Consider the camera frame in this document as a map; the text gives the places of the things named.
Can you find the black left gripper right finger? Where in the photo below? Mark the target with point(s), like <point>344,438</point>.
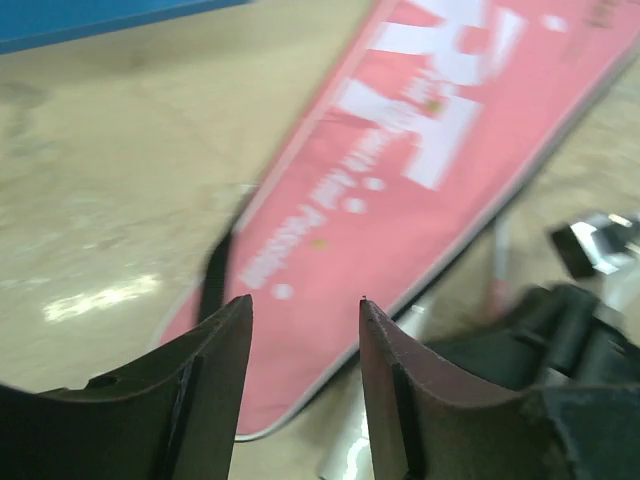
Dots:
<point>429,419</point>

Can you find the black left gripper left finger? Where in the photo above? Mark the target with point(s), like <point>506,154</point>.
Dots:
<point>170,414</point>

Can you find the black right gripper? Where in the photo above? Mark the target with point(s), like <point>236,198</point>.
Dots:
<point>561,334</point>

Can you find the pink racket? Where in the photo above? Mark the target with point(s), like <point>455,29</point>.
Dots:
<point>349,455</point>

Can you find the pink racket cover bag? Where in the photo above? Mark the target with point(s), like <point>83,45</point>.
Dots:
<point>438,113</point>

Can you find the blue shelf unit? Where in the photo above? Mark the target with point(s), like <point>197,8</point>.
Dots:
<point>27,24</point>

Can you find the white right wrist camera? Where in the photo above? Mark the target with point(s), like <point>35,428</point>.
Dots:
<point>599,243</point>

